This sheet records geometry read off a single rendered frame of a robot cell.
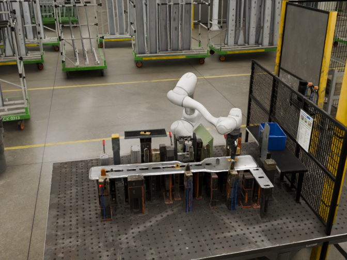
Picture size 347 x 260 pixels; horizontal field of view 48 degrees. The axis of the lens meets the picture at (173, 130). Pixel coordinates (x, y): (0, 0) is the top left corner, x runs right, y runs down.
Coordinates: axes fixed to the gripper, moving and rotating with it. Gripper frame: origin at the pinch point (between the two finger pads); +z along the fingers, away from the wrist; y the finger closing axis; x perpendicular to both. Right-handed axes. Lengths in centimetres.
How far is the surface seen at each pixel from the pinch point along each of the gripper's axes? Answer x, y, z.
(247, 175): 6.7, 18.5, 8.5
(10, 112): -262, -329, 75
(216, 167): -15.6, 6.2, 6.4
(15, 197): -217, -129, 106
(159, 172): -62, 7, 6
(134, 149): -80, -13, -5
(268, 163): 24.8, 15.3, 1.0
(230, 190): -7.5, 21.5, 19.6
